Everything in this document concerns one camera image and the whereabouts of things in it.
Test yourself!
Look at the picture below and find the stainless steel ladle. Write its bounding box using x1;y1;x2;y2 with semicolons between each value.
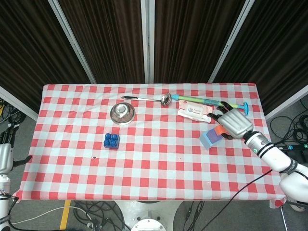
121;92;172;106

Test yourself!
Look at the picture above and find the black floor cable tangle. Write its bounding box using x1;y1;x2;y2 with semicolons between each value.
69;201;132;231
269;100;308;169
0;98;27;135

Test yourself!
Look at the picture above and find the dark ribbed partition panel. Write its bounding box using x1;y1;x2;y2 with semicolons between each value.
0;0;93;114
213;0;308;113
59;0;146;84
154;0;246;84

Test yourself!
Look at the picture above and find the green blue toy water pump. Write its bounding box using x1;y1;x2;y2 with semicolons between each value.
170;94;251;116

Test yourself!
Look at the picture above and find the long black cable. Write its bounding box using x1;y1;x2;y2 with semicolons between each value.
209;168;274;231

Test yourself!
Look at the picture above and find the black device box with lights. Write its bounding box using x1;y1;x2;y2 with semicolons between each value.
281;143;308;157

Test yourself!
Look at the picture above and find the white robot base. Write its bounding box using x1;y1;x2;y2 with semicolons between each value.
115;200;183;231

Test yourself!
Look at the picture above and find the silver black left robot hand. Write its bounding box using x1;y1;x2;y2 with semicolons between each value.
0;125;32;174

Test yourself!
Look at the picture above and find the dark blue toy brick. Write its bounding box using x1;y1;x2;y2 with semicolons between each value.
103;132;121;149

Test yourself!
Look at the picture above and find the white partition frame post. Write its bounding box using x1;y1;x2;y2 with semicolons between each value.
47;0;97;84
0;86;39;121
264;84;308;121
207;0;254;84
141;0;155;84

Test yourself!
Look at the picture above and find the red white checkered tablecloth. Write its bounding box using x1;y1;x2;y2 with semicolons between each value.
13;83;287;209

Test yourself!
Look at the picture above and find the white floor cable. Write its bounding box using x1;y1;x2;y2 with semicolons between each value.
11;206;76;230

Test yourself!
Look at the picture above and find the white pink wet wipes pack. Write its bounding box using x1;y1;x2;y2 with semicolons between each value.
177;100;214;123

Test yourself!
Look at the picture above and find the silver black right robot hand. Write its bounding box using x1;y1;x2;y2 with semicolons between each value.
207;101;254;140

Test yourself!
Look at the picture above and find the purple foam cube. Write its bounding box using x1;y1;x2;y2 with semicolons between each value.
207;128;223;142

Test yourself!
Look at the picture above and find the stainless steel bowl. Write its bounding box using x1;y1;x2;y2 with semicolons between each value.
110;102;136;126

